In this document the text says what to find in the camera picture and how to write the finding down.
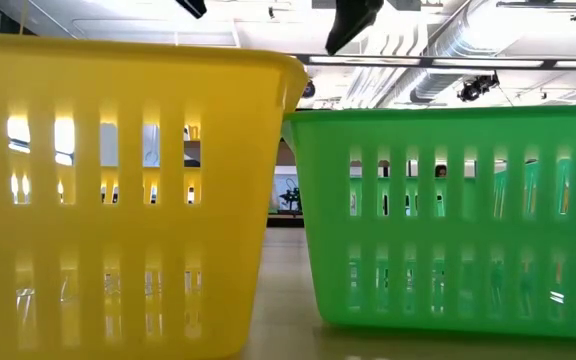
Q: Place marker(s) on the black ceiling-mounted camera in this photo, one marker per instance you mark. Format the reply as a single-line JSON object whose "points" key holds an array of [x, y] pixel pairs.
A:
{"points": [[475, 89]]}

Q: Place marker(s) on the small black round fixture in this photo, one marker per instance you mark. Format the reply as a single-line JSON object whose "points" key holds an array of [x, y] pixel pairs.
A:
{"points": [[309, 89]]}

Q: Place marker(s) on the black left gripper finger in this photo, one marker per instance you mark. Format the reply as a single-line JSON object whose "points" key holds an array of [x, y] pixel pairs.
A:
{"points": [[194, 6]]}

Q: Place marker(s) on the black overhead light bar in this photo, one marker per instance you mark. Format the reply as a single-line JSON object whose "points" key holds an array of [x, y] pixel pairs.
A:
{"points": [[428, 62]]}

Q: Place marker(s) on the green plastic basket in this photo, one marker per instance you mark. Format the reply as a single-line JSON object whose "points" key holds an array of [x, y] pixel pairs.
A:
{"points": [[418, 130]]}

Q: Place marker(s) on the person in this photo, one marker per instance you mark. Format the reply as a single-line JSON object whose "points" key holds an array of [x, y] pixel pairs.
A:
{"points": [[441, 172]]}

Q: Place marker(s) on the black background robot arm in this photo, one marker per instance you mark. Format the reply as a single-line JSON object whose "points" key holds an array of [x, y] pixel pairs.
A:
{"points": [[292, 197]]}

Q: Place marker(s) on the yellow plastic basket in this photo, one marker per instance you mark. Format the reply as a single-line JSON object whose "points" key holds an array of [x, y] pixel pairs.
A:
{"points": [[118, 80]]}

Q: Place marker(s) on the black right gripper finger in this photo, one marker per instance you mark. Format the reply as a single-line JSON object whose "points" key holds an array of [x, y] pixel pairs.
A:
{"points": [[350, 22]]}

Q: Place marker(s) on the silver ventilation duct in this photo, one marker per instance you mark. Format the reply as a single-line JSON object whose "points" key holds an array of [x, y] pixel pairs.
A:
{"points": [[448, 50]]}

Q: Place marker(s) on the black ceiling light rail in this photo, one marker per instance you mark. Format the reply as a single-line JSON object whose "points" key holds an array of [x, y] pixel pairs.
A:
{"points": [[538, 4]]}

